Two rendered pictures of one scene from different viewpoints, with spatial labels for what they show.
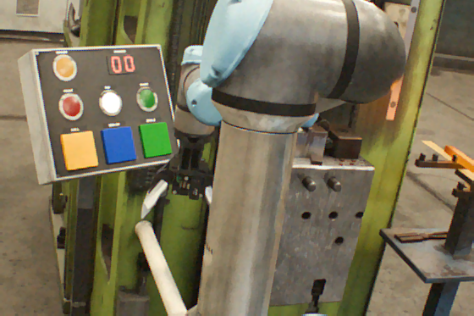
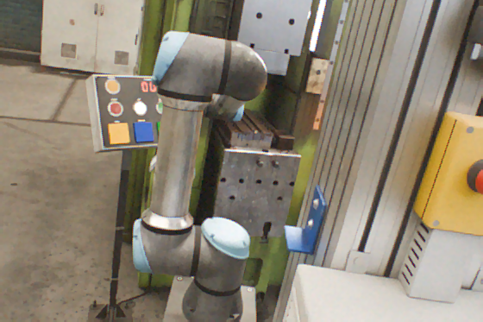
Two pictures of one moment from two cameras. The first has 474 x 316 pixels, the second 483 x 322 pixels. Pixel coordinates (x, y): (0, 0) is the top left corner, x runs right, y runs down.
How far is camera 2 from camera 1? 0.25 m
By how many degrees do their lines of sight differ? 3
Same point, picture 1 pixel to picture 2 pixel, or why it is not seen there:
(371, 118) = (304, 128)
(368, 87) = (237, 88)
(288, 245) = (247, 198)
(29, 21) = (122, 69)
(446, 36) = not seen: hidden behind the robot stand
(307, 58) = (202, 71)
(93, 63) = (130, 85)
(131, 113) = (153, 115)
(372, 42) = (238, 63)
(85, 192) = (126, 161)
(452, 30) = not seen: hidden behind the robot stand
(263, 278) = (182, 189)
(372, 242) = not seen: hidden behind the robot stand
